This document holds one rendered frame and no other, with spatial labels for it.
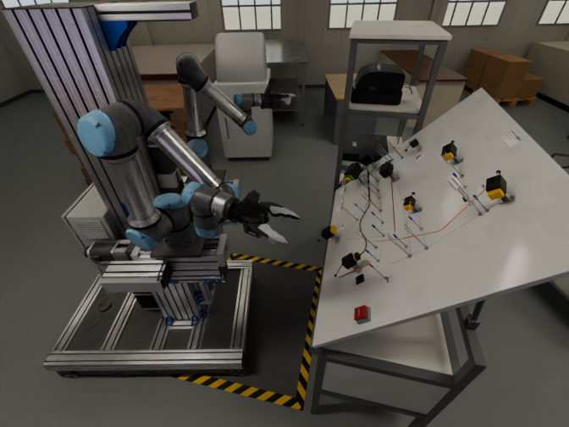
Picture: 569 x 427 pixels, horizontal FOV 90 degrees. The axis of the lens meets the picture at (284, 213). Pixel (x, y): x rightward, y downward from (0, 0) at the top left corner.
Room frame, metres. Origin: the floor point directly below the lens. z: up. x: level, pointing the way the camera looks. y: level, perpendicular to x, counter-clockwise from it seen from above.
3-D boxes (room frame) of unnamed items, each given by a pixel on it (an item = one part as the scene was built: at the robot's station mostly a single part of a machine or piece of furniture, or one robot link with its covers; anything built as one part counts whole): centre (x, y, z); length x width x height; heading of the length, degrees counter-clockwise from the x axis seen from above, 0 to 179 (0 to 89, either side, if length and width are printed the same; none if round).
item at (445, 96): (5.95, -2.58, 0.40); 2.34 x 0.77 x 0.80; 179
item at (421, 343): (1.07, -0.57, 0.60); 1.17 x 0.58 x 0.40; 166
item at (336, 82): (4.85, -1.11, 0.37); 1.33 x 0.69 x 0.73; 0
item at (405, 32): (2.00, -0.68, 0.92); 0.60 x 0.50 x 1.85; 166
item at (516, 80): (6.40, -4.59, 0.41); 1.39 x 0.99 x 0.82; 179
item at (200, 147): (1.46, 0.48, 1.33); 0.13 x 0.12 x 0.14; 16
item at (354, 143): (1.95, -0.61, 1.09); 0.35 x 0.33 x 0.07; 166
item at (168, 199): (0.95, 0.48, 1.33); 0.13 x 0.12 x 0.14; 158
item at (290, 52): (6.05, -0.02, 0.59); 2.17 x 0.82 x 1.17; 179
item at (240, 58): (4.08, 0.51, 0.78); 0.79 x 0.69 x 1.56; 179
